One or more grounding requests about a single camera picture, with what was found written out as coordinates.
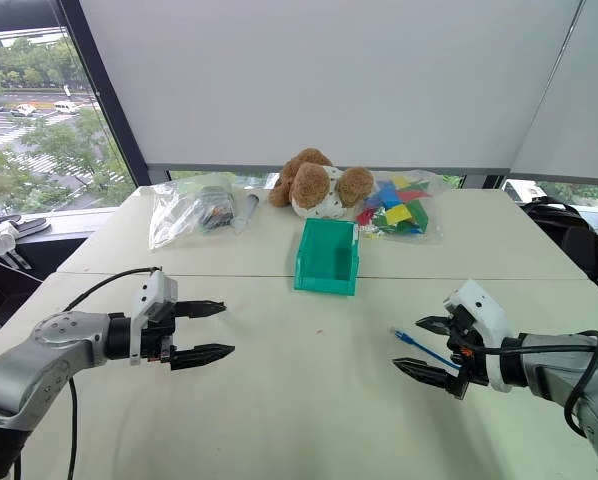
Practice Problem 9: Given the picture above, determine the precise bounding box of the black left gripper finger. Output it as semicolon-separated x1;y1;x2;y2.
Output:
170;343;237;372
173;299;227;320

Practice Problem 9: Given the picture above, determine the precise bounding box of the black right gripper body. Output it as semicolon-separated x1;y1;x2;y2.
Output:
445;304;491;401

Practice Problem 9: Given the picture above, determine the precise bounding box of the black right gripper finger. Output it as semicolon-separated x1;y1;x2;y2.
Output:
391;357;461;397
414;314;453;338

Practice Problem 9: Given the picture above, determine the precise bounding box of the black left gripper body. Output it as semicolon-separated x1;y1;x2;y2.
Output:
139;302;178;372

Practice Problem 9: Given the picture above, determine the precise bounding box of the blue cable piece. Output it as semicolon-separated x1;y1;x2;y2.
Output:
389;326;463;372

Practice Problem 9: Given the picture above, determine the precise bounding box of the clear bag of dark parts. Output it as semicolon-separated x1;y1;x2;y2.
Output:
148;173;238;251

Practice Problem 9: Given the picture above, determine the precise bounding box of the green plastic storage bin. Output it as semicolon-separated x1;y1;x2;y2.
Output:
293;217;363;298

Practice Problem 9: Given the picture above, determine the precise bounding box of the bag of coloured blocks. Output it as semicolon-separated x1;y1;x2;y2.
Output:
353;168;446;247

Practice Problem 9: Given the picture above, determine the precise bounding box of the black backpack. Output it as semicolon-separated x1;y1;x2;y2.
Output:
520;196;598;284

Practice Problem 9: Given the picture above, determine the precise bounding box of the brown teddy bear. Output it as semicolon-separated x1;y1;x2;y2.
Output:
268;147;376;220

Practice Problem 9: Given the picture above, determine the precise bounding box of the white and grey gadget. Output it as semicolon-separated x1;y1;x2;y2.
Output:
0;209;53;257

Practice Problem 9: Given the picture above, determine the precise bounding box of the narrow white roller blind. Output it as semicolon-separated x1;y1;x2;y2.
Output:
508;0;598;182

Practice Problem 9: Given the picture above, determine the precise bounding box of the wide white roller blind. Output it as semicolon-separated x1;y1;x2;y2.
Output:
78;0;586;175

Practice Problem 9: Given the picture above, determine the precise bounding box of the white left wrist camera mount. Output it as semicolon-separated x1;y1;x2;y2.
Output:
129;270;179;366

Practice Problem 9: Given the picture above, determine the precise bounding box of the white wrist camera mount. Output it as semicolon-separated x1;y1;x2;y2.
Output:
129;270;179;366
442;279;513;394

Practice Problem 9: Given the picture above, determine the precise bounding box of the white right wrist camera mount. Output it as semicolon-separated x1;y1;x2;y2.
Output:
442;279;513;394

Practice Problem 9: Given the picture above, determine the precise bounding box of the dark window frame post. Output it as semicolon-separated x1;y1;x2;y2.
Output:
57;0;153;187

